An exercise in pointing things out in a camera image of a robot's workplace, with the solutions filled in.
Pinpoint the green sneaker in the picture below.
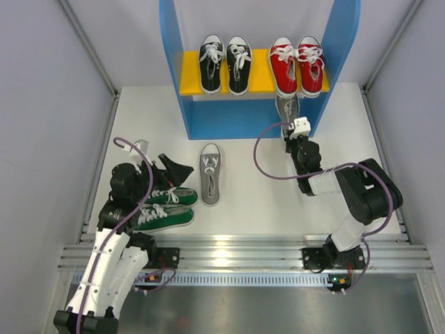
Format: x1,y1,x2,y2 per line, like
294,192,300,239
145,187,198,206
135,204,195,232

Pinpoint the slotted cable duct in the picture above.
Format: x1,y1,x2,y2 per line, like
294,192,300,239
135,272,350,287

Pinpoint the lower green sneaker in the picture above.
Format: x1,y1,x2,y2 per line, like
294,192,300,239
135,204,195,232

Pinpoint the blue yellow shoe shelf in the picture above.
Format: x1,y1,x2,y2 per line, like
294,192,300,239
159,1,362,140

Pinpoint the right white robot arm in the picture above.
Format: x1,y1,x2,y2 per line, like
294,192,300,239
284,135,403,276

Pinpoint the red sneaker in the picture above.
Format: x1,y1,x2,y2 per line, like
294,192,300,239
268,37,298,99
297,36,325,98

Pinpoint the black sneaker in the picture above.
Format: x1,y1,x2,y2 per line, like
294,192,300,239
198,35,225,95
226,36,252,96

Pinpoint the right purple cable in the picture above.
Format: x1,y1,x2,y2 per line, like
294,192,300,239
252,121,396,296

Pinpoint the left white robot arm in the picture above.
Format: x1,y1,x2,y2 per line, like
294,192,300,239
53,154,193,333

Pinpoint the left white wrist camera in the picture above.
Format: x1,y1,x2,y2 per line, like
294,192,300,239
129,139,148,164

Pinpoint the upper green sneaker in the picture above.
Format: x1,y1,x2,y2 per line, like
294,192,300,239
145,187,198,206

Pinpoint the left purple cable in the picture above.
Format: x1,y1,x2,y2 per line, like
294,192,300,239
76,137,177,334

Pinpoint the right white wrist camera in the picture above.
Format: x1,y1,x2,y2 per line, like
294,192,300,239
289,117,311,140

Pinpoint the purple cable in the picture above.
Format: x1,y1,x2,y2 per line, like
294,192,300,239
76,137,177,334
252,121,396,296

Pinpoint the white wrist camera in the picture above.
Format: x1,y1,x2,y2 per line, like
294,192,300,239
129,139,148,164
289,117,311,140

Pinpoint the aluminium rail frame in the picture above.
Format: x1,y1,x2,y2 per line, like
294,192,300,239
59,83,433,274

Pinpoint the grey sneaker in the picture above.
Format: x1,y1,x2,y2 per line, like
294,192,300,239
198,143,222,206
275,95,300,142

